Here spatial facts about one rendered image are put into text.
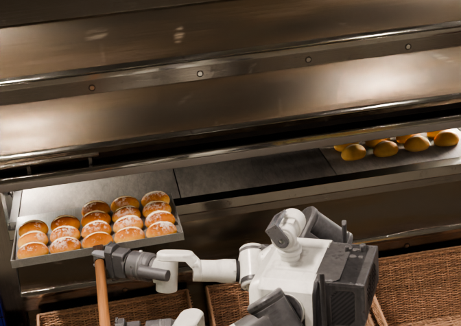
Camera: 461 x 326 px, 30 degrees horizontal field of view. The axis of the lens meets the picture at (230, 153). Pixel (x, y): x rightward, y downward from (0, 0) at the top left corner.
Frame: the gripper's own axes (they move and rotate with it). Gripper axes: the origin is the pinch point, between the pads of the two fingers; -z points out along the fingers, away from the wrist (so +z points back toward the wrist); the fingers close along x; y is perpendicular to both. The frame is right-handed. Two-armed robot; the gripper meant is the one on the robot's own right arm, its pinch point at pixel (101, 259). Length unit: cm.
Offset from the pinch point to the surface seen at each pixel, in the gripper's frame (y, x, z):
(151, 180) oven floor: 61, 3, -17
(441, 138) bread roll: 117, 1, 80
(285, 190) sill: 67, 4, 35
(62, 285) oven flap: 16.7, 25.4, -31.7
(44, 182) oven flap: 9.0, -19.4, -24.1
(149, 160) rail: 28.5, -21.4, 4.1
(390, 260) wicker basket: 84, 38, 68
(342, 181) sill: 79, 4, 52
